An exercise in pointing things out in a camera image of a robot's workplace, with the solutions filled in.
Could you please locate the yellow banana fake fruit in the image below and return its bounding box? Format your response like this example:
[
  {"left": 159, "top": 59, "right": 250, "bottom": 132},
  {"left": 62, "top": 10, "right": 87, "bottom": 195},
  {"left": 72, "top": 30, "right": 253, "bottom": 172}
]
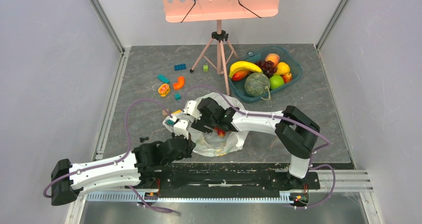
[{"left": 228, "top": 61, "right": 263, "bottom": 78}]

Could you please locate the yellow pear fake fruit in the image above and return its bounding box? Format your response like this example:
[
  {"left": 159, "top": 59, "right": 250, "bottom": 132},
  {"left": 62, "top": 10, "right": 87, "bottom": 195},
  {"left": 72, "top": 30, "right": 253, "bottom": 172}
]
[{"left": 274, "top": 62, "right": 291, "bottom": 76}]

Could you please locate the red cherry fruit cluster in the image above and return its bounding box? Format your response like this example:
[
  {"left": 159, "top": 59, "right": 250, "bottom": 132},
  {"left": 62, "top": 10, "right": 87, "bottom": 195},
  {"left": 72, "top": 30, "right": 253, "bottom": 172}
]
[{"left": 214, "top": 127, "right": 226, "bottom": 138}]

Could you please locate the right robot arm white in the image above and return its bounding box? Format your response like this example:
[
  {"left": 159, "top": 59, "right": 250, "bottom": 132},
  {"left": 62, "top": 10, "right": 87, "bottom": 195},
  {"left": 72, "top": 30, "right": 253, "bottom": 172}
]
[{"left": 188, "top": 98, "right": 320, "bottom": 188}]

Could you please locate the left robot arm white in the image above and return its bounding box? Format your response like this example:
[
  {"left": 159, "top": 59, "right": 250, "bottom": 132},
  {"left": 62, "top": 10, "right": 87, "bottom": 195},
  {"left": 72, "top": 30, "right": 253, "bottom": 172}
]
[{"left": 47, "top": 135, "right": 196, "bottom": 206}]

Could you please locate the red orange mango fake fruit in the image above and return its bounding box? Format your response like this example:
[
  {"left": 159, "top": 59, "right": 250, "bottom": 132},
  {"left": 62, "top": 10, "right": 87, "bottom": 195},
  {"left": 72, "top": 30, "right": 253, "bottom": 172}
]
[{"left": 231, "top": 70, "right": 250, "bottom": 81}]

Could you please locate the small red apple fake fruit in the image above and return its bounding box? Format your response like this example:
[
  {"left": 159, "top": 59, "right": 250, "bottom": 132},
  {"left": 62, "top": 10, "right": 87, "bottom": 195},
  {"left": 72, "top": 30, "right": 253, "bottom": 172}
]
[{"left": 282, "top": 73, "right": 293, "bottom": 84}]

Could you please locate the peach fake fruit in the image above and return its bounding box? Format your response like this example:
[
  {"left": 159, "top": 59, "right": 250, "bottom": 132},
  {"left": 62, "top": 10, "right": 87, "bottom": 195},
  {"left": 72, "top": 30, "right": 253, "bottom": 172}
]
[{"left": 265, "top": 53, "right": 280, "bottom": 67}]

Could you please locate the teal block near yellow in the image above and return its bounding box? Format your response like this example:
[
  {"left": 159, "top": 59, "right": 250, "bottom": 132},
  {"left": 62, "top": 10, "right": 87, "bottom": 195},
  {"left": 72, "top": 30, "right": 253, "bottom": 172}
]
[{"left": 166, "top": 119, "right": 175, "bottom": 126}]

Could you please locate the teal plastic fruit bin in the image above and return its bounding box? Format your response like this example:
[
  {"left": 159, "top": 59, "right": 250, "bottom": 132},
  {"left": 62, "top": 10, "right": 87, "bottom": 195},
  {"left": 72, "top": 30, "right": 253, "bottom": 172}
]
[{"left": 228, "top": 46, "right": 303, "bottom": 103}]

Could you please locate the orange curved block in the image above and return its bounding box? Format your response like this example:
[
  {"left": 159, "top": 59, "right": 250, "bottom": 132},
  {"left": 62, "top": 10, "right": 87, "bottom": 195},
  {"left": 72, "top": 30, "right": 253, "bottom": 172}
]
[{"left": 173, "top": 76, "right": 185, "bottom": 90}]

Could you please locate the green netted melon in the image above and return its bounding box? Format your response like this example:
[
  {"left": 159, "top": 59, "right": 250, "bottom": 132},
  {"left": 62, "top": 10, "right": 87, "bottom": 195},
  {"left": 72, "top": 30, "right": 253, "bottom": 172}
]
[{"left": 244, "top": 73, "right": 271, "bottom": 101}]

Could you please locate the orange slice toy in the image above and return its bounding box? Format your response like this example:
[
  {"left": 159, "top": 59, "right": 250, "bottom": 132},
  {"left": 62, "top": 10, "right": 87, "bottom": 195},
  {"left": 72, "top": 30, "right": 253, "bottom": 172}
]
[{"left": 158, "top": 83, "right": 170, "bottom": 97}]

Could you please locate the blue lego brick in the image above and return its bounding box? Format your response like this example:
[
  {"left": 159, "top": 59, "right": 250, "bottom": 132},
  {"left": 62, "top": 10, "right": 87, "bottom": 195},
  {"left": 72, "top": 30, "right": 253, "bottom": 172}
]
[{"left": 174, "top": 63, "right": 187, "bottom": 71}]

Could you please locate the teal flat block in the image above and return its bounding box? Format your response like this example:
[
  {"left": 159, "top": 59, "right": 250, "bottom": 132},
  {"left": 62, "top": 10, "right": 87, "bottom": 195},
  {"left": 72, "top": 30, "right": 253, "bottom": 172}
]
[{"left": 157, "top": 74, "right": 170, "bottom": 84}]

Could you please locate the dark red grape bunch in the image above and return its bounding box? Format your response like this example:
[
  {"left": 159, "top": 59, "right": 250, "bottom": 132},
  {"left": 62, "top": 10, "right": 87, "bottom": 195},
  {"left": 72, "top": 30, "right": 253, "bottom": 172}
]
[{"left": 255, "top": 60, "right": 277, "bottom": 78}]

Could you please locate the pink music stand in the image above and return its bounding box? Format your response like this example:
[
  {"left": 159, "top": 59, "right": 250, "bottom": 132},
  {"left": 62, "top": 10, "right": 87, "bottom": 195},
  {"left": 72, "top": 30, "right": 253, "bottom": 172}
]
[{"left": 162, "top": 0, "right": 279, "bottom": 95}]

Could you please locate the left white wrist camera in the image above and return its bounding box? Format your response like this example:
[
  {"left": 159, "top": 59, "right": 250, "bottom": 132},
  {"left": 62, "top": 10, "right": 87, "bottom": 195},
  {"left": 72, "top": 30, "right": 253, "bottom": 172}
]
[{"left": 173, "top": 118, "right": 192, "bottom": 139}]

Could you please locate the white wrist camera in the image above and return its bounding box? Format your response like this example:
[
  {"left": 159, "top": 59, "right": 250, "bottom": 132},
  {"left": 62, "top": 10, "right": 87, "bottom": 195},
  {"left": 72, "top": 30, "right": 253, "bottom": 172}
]
[
  {"left": 182, "top": 100, "right": 201, "bottom": 119},
  {"left": 173, "top": 118, "right": 192, "bottom": 139}
]

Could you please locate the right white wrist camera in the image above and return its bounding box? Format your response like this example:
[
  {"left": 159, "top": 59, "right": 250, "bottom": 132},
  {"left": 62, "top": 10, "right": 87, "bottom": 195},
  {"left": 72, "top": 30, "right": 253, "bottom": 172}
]
[{"left": 182, "top": 100, "right": 201, "bottom": 119}]

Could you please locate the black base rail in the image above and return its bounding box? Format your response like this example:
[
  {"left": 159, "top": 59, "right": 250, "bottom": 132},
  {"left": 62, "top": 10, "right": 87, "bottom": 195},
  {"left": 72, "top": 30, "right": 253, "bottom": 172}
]
[{"left": 134, "top": 163, "right": 320, "bottom": 198}]

